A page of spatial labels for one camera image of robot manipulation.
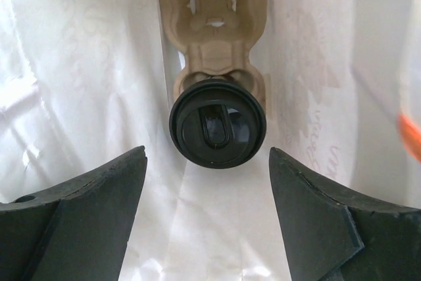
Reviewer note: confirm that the black cup lid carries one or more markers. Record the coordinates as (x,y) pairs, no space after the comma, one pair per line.
(217,124)

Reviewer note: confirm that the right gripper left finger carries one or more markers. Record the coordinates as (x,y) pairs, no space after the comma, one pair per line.
(76,230)

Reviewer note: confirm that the cream paper bag orange handles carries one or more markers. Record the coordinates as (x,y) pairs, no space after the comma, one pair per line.
(83,81)

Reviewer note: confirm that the brown pulp cup carrier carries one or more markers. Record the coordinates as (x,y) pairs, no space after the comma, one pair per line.
(215,38)

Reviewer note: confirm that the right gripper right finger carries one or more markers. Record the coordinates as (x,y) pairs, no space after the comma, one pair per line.
(331,232)

